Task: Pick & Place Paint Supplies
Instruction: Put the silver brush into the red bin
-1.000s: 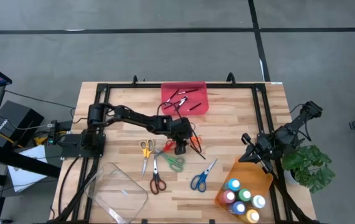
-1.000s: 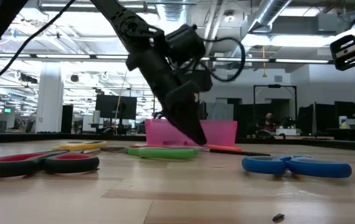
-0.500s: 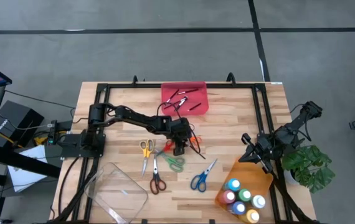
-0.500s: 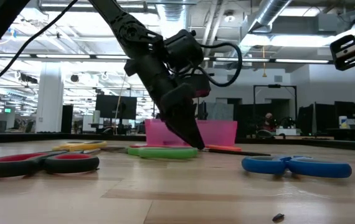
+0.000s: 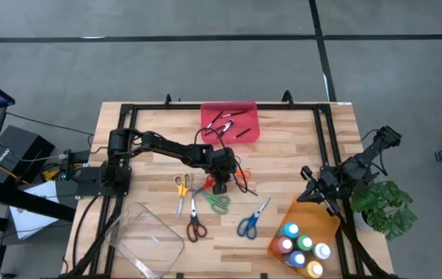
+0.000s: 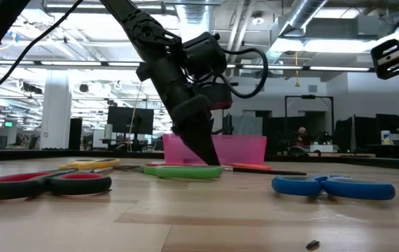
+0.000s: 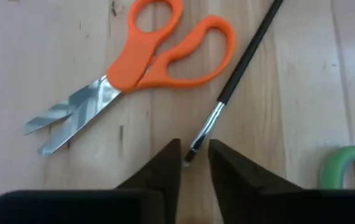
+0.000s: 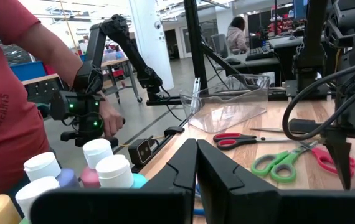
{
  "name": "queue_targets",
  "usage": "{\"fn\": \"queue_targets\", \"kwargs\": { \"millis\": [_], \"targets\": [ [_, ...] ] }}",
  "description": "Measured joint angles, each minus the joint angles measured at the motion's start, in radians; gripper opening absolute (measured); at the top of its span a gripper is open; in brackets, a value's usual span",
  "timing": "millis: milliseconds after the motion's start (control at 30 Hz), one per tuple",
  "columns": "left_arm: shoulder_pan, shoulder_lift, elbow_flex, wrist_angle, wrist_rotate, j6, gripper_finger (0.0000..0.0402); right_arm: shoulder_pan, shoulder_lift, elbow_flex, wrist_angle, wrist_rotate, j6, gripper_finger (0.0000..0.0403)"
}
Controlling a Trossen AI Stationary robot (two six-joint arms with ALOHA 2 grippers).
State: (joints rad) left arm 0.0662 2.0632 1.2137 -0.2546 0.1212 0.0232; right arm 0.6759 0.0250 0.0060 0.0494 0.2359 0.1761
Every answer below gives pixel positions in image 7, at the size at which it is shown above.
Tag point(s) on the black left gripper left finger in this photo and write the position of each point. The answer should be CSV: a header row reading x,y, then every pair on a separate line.
x,y
134,205

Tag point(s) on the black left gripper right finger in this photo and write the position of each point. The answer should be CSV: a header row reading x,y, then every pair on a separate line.
x,y
258,205

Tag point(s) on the thin black paintbrush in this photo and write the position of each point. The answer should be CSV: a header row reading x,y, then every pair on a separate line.
x,y
243,65

